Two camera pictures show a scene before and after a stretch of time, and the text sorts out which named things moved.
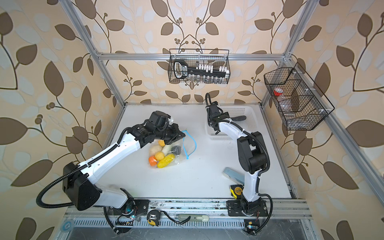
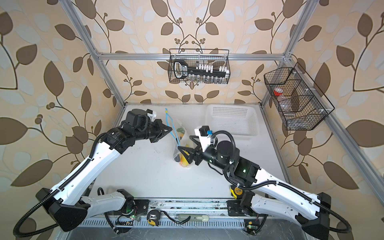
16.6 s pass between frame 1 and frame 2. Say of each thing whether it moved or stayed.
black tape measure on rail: stayed
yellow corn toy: moved
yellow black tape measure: stayed
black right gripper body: moved
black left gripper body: moved
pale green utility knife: stayed
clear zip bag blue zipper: moved
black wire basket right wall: stayed
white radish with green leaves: moved
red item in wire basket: stayed
